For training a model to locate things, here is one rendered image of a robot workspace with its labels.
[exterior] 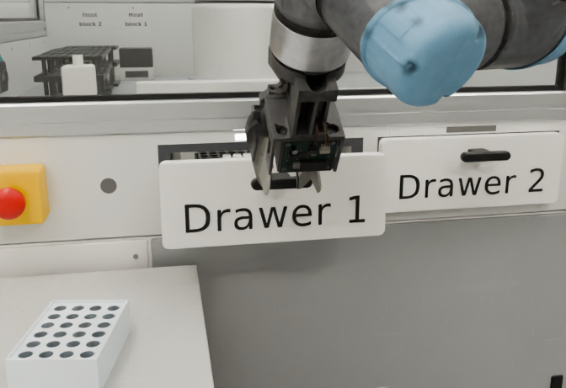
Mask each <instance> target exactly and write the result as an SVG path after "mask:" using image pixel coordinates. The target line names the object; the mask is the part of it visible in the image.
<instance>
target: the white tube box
mask: <svg viewBox="0 0 566 388"><path fill-rule="evenodd" d="M130 331H131V324H130V311H129V301H128V300H52V301H51V303H50V304H49V305H48V306H47V307H46V308H45V309H44V311H43V312H42V313H41V314H40V316H39V317H38V318H37V320H36V321H35V322H34V324H33V325H32V326H31V327H30V329H29V330H28V331H27V332H26V333H25V334H24V336H23V337H22V338H21V339H20V341H19V342H18V343H17V345H16V346H15V347H14V348H13V350H12V351H11V352H10V354H9V355H8V356H7V358H6V359H5V360H4V361H5V368H6V375H7V382H8V388H104V385H105V383H106V381H107V379H108V378H109V375H110V373H111V370H112V369H113V367H114V365H115V362H116V360H117V359H118V357H119V354H120V351H121V349H122V348H123V346H124V344H125V341H126V339H127V337H128V335H129V333H130Z"/></svg>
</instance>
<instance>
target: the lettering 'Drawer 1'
mask: <svg viewBox="0 0 566 388"><path fill-rule="evenodd" d="M353 199H355V220H350V223H354V222H365V219H359V211H360V196H359V195H356V196H352V197H350V200H353ZM327 206H329V207H331V204H325V205H324V206H323V207H322V205H318V224H319V225H322V212H323V208H325V207H327ZM189 208H201V209H203V211H204V212H205V213H206V223H205V224H204V225H203V226H202V227H201V228H199V229H192V230H190V214H189ZM301 208H306V209H307V210H308V214H297V213H296V212H297V211H298V210H299V209H301ZM286 209H287V206H284V208H283V211H282V215H281V218H280V221H279V218H278V215H277V212H276V208H275V207H271V208H270V214H269V218H268V220H267V222H266V219H265V216H264V211H263V208H259V211H260V214H261V217H262V221H263V223H264V228H269V226H270V220H271V217H272V214H273V211H274V215H275V220H276V223H277V226H278V227H282V225H283V221H284V218H285V214H286ZM184 210H185V231H186V233H190V232H199V231H204V230H205V229H206V228H207V227H208V226H209V224H210V212H209V210H208V209H207V208H206V207H205V206H204V205H184ZM239 211H246V212H248V216H240V217H238V218H237V219H236V220H235V221H234V226H235V228H236V229H238V230H245V229H247V228H248V227H249V229H253V216H252V212H251V210H249V209H246V208H241V209H237V210H236V213H237V212H239ZM226 212H230V209H226V210H224V211H223V212H222V213H221V210H218V211H217V226H218V231H221V230H222V215H223V214H224V213H226ZM298 216H312V211H311V209H310V207H309V206H307V205H298V206H297V207H296V208H295V209H294V210H293V213H292V219H293V221H294V223H295V224H296V225H298V226H309V225H311V221H309V222H308V223H299V222H298V221H297V220H296V218H297V217H298ZM242 219H248V224H247V225H246V226H244V227H240V226H239V225H238V221H240V220H242Z"/></svg>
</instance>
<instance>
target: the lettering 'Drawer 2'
mask: <svg viewBox="0 0 566 388"><path fill-rule="evenodd" d="M535 171H539V172H540V173H541V177H540V178H539V179H538V180H537V181H536V182H535V183H534V184H533V185H532V186H531V187H530V188H529V190H528V192H540V191H542V189H533V188H534V187H535V186H536V185H537V184H538V183H539V182H540V181H541V180H542V178H543V176H544V172H543V170H542V169H540V168H534V169H532V170H531V173H533V172H535ZM403 178H413V179H414V180H415V182H416V190H415V192H414V193H413V194H412V195H410V196H403ZM481 178H482V177H481ZM481 178H478V182H477V185H476V188H475V190H474V187H473V178H468V181H467V185H466V188H465V190H464V188H463V184H462V179H461V178H459V182H460V187H461V191H462V196H464V195H466V193H467V188H468V185H469V183H470V184H471V188H472V193H473V195H476V193H477V191H478V186H479V184H480V181H481ZM493 178H495V179H497V181H498V183H491V184H489V181H490V180H491V179H493ZM512 178H516V175H513V176H511V177H510V176H506V185H505V193H506V194H508V189H509V181H510V180H511V179H512ZM444 181H448V182H450V184H451V185H445V186H441V187H440V188H439V190H438V195H439V196H440V197H447V196H448V195H450V196H452V193H453V182H452V180H451V179H449V178H444V179H441V180H440V183H441V182H444ZM432 182H436V179H431V180H430V181H429V180H425V195H424V197H425V198H428V188H429V185H430V183H432ZM488 186H500V179H499V178H498V177H496V176H492V177H490V178H488V179H487V181H486V183H485V191H486V192H487V193H488V194H498V193H499V190H498V191H496V192H490V191H489V189H488ZM444 188H450V191H449V193H448V194H442V193H441V190H442V189H444ZM418 192H419V179H418V178H417V177H415V176H414V175H400V190H399V199H410V198H413V197H414V196H416V195H417V193H418Z"/></svg>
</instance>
